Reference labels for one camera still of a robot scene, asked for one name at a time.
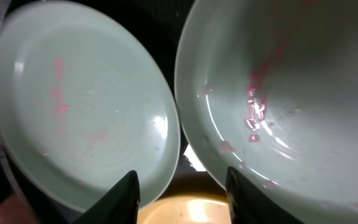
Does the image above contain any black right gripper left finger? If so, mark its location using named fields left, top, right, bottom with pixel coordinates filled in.
left=73, top=170, right=140, bottom=224

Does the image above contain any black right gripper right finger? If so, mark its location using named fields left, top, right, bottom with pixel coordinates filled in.
left=225, top=166, right=301, bottom=224

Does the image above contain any pale green plate front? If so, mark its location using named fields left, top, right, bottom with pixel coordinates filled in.
left=0, top=1, right=180, bottom=212

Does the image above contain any pale green plate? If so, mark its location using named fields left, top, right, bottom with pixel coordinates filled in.
left=0, top=1, right=180, bottom=212
left=175, top=0, right=358, bottom=223

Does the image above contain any yellow plate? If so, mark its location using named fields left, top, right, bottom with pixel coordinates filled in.
left=137, top=195, right=231, bottom=224

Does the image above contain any pale green plate rear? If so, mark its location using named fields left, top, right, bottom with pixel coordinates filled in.
left=175, top=0, right=358, bottom=223

